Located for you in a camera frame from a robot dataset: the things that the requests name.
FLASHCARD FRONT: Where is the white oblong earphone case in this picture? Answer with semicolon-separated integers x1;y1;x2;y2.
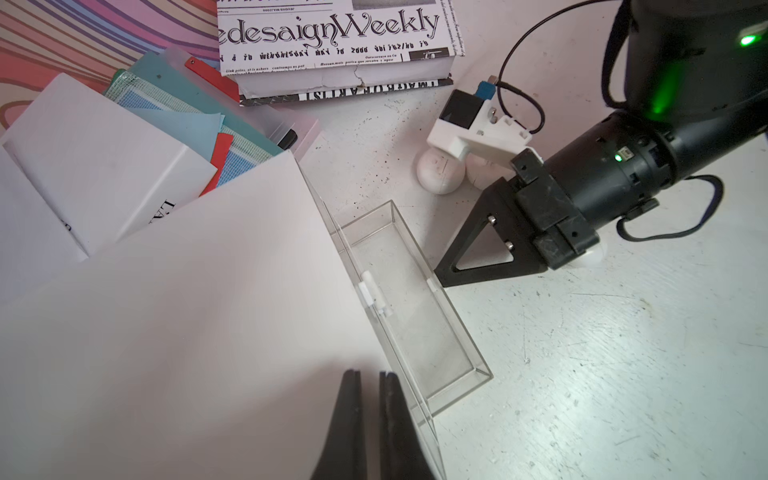
565;241;608;269

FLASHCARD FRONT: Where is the white book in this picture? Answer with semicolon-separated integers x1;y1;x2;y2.
1;74;217;302

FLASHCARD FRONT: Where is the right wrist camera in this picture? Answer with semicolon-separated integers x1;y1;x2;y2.
427;77;533;166

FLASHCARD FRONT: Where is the stack of folders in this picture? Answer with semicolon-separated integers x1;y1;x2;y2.
104;48;321;187

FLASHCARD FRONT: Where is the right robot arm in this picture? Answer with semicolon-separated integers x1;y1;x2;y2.
428;1;767;287

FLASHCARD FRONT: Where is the clear bottom plastic drawer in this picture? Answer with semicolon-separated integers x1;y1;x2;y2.
313;195;493;479

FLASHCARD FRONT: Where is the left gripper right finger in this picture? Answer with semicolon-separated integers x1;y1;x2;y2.
379;372;435;480

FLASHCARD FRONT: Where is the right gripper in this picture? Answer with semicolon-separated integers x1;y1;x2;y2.
435;110;677;288

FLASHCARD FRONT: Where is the folded newspaper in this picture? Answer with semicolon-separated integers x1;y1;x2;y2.
217;1;465;106

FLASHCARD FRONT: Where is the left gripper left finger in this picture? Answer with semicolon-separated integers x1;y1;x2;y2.
311;370;367;480

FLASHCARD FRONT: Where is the white drawer cabinet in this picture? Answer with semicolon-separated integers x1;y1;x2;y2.
1;153;394;479

